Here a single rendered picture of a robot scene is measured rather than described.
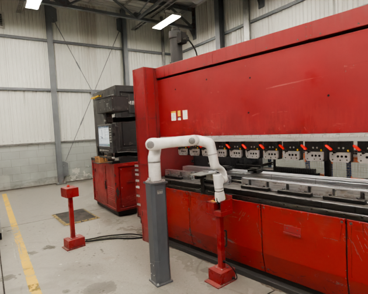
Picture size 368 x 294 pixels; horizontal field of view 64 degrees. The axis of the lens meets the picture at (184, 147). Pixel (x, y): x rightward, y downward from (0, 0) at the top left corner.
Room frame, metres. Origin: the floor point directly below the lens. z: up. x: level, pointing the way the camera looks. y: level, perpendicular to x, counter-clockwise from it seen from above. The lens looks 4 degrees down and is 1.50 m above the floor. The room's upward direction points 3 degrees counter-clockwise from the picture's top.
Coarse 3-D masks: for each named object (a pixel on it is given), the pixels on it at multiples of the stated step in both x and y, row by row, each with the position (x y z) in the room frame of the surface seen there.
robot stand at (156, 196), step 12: (156, 192) 2.77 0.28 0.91; (156, 204) 2.76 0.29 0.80; (156, 216) 2.76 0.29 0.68; (156, 228) 2.76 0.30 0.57; (156, 240) 2.76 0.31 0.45; (168, 240) 2.85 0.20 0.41; (156, 252) 2.76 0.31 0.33; (168, 252) 2.83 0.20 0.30; (156, 264) 2.76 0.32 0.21; (168, 264) 2.81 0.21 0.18; (156, 276) 2.77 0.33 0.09; (168, 276) 2.81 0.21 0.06
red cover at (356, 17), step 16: (336, 16) 2.28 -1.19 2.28; (352, 16) 2.20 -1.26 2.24; (288, 32) 2.56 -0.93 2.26; (304, 32) 2.46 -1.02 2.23; (320, 32) 2.37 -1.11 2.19; (336, 32) 2.28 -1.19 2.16; (224, 48) 3.07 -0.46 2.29; (240, 48) 2.93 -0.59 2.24; (256, 48) 2.79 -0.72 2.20; (272, 48) 2.67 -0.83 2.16; (176, 64) 3.61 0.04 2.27; (192, 64) 3.41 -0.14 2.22; (208, 64) 3.24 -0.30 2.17
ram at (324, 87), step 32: (352, 32) 2.21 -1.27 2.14; (224, 64) 3.10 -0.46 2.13; (256, 64) 2.81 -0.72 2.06; (288, 64) 2.59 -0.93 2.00; (320, 64) 2.39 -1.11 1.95; (352, 64) 2.22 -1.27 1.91; (160, 96) 3.89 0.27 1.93; (192, 96) 3.46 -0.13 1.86; (224, 96) 3.11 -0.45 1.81; (256, 96) 2.82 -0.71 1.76; (288, 96) 2.59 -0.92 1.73; (320, 96) 2.39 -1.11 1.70; (352, 96) 2.22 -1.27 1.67; (160, 128) 3.92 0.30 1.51; (192, 128) 3.47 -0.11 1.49; (224, 128) 3.12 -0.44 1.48; (256, 128) 2.83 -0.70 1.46; (288, 128) 2.60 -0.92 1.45; (320, 128) 2.39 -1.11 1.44; (352, 128) 2.22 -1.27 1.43
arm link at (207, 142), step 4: (200, 136) 2.83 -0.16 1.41; (204, 136) 2.78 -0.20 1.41; (200, 140) 2.80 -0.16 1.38; (204, 140) 2.75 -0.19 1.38; (208, 140) 2.74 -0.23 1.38; (212, 140) 2.75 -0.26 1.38; (200, 144) 2.80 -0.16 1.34; (204, 144) 2.75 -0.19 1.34; (208, 144) 2.73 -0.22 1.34; (212, 144) 2.73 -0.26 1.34; (208, 148) 2.74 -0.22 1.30; (212, 148) 2.73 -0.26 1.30; (208, 152) 2.74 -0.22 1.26; (212, 152) 2.72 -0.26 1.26; (216, 152) 2.74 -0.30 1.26
